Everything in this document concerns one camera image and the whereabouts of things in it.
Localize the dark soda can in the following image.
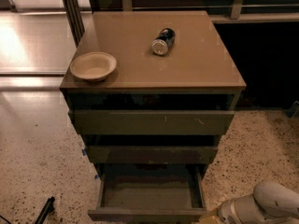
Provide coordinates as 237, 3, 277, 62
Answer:
151, 28, 176, 56

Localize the brown drawer cabinet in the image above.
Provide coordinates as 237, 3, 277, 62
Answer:
59, 10, 247, 180

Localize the beige paper bowl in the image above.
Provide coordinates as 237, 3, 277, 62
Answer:
70, 52, 117, 82

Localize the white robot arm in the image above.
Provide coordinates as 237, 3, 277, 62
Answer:
199, 181, 299, 224

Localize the drawer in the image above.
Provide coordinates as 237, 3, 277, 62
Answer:
88, 164, 206, 224
69, 110, 235, 135
85, 146, 218, 164

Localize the blue tape piece upper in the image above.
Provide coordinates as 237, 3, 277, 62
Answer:
82, 148, 87, 156

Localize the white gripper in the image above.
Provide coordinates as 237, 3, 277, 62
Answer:
199, 194, 299, 224

